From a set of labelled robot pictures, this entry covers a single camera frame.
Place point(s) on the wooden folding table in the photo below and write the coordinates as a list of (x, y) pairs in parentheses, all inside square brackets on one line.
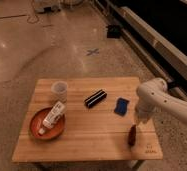
[(90, 134)]

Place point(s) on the black box on floor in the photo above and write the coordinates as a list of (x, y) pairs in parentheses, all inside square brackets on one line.
[(113, 31)]

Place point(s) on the dark red pepper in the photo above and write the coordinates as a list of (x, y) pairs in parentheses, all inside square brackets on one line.
[(132, 136)]

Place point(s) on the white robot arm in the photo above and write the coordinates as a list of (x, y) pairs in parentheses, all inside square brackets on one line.
[(152, 94)]

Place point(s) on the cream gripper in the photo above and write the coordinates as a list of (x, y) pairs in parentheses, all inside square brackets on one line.
[(141, 118)]

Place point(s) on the white machine base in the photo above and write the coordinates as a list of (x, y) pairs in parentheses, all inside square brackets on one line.
[(41, 5)]

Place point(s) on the red round plate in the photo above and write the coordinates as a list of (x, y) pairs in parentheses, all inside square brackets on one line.
[(36, 123)]

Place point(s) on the white tube bottle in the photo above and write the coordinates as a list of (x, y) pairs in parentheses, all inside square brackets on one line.
[(52, 117)]

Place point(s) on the black white striped block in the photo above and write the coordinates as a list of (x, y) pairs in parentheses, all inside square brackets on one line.
[(95, 98)]

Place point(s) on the translucent ceramic cup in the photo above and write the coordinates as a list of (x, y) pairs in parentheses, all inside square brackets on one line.
[(59, 90)]

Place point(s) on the blue sponge block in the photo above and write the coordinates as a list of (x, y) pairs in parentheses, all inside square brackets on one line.
[(121, 106)]

